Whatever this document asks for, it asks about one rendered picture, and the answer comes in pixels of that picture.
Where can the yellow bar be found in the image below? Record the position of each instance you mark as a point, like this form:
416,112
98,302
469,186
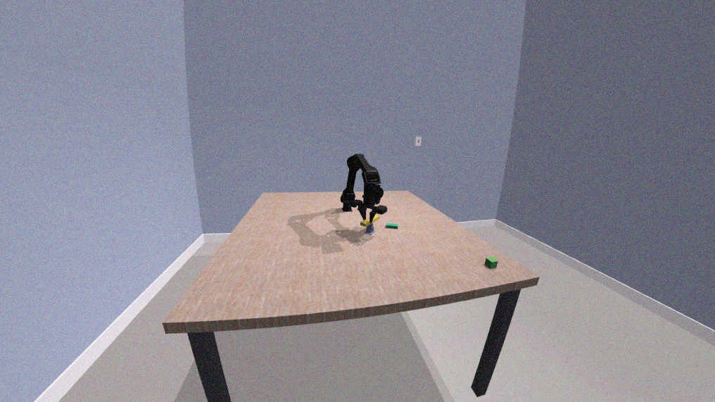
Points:
366,222

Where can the small green block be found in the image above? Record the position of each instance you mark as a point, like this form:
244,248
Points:
491,263

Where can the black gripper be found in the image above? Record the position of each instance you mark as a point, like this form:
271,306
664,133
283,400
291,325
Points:
368,202

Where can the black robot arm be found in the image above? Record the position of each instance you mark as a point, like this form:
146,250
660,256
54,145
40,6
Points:
371,181

